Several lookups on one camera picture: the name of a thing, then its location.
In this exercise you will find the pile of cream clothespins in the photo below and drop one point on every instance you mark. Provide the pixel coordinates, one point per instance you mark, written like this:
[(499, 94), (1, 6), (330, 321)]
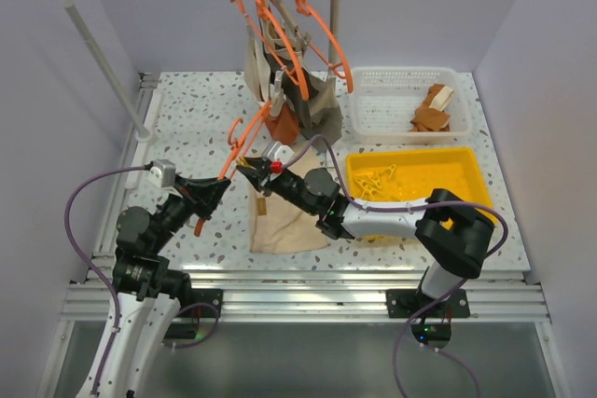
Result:
[(374, 184)]

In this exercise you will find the brown and cream underwear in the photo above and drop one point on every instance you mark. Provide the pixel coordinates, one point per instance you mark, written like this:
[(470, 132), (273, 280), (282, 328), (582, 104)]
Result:
[(430, 116)]

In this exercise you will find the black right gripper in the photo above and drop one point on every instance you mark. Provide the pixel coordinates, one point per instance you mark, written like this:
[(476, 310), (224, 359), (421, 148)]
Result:
[(260, 175)]

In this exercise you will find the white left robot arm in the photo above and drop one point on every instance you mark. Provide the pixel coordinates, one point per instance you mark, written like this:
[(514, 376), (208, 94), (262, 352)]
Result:
[(146, 294)]

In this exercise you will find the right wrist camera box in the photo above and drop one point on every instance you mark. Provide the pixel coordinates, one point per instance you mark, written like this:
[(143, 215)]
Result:
[(278, 154)]

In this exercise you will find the yellow plastic tray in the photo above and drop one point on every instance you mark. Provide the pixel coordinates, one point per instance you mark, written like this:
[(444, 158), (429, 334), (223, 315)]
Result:
[(419, 172)]

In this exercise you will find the grey hanging underwear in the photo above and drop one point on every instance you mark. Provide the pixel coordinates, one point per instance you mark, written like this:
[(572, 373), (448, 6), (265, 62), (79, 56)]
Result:
[(320, 114)]

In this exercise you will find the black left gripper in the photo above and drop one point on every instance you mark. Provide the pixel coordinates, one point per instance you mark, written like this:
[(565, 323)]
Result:
[(201, 196)]

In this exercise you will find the yellow clothespin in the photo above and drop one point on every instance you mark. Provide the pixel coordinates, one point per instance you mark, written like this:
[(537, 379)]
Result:
[(244, 166)]

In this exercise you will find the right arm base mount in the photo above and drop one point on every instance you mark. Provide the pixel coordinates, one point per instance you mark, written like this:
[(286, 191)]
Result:
[(433, 327)]

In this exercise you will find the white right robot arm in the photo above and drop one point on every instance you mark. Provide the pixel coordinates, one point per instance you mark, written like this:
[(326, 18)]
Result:
[(456, 233)]

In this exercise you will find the orange hanging underwear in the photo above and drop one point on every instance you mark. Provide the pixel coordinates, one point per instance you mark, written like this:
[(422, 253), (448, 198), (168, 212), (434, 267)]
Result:
[(284, 127)]

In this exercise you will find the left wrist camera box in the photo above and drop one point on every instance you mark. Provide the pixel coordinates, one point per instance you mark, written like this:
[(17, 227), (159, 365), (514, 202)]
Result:
[(162, 173)]

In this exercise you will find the orange hanger with clothes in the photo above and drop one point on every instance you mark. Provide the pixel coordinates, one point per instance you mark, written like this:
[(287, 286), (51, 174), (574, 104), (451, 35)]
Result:
[(263, 21)]

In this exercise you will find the beige hanging underwear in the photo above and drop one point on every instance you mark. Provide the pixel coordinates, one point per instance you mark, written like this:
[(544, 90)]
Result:
[(261, 90)]

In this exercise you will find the wooden clip hanger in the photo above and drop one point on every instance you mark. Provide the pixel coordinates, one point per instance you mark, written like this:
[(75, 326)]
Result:
[(290, 26)]

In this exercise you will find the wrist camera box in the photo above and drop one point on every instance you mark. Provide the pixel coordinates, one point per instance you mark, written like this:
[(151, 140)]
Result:
[(278, 154), (162, 173)]

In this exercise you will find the white plastic basket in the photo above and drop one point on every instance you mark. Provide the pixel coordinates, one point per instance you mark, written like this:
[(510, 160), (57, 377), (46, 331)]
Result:
[(383, 103)]

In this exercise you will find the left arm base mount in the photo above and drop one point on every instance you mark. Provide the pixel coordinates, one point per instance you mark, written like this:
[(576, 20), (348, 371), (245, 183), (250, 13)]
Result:
[(199, 310)]

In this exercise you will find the aluminium rail frame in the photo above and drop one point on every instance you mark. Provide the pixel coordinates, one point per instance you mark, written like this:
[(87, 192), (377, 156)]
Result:
[(345, 281)]

